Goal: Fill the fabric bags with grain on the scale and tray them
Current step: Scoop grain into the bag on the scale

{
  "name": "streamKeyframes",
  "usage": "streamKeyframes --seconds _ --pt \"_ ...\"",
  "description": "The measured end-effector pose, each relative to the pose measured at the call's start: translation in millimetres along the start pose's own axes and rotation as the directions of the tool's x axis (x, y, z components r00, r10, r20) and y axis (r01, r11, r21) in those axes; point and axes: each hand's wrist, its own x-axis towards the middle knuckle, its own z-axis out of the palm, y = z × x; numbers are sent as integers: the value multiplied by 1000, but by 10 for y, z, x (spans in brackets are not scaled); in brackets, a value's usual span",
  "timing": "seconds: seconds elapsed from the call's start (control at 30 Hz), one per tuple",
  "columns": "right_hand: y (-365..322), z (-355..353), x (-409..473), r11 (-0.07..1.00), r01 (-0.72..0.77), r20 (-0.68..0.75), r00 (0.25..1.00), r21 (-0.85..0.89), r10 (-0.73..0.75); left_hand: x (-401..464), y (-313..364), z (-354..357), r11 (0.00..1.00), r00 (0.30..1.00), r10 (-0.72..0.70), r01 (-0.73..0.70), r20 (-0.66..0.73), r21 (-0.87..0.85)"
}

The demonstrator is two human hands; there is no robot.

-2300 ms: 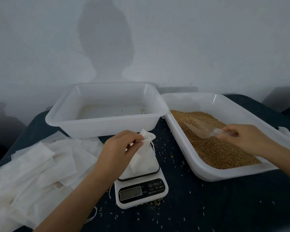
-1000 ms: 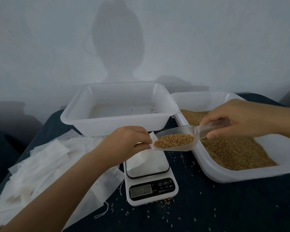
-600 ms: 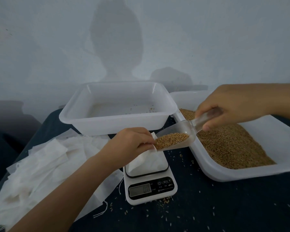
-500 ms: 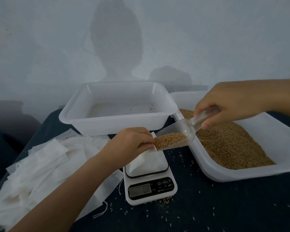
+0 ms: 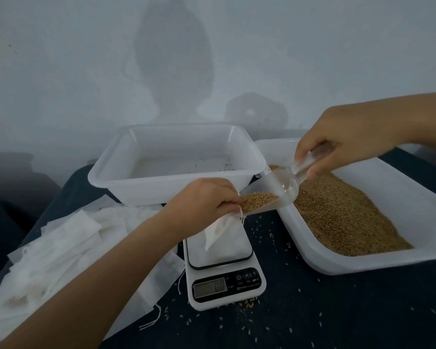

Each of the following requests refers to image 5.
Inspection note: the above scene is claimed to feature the person's right hand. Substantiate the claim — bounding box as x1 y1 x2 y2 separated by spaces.
294 104 395 180

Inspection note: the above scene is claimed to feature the person's left hand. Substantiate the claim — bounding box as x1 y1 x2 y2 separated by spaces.
158 178 245 242

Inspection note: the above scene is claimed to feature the white plastic tub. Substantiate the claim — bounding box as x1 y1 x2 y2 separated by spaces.
87 123 270 208

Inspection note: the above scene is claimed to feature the white mesh bag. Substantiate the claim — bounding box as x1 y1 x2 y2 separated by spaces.
203 210 247 253

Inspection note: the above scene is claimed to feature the brown grain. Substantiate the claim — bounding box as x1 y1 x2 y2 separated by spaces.
240 165 415 257

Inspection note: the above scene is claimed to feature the clear plastic scoop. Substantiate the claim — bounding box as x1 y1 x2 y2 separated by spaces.
240 142 335 215

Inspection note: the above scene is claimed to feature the white tray of grain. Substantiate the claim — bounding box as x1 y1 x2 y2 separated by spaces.
254 136 436 276

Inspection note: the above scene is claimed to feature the pile of white bags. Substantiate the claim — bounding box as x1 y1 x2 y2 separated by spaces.
0 194 186 342

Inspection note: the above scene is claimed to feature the person's left forearm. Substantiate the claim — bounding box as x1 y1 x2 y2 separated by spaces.
0 213 188 349

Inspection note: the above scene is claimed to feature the white digital kitchen scale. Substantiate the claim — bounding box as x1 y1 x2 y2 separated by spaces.
182 214 267 311

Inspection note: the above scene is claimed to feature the dark blue tablecloth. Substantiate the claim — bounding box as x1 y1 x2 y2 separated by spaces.
0 145 436 349
0 196 31 288

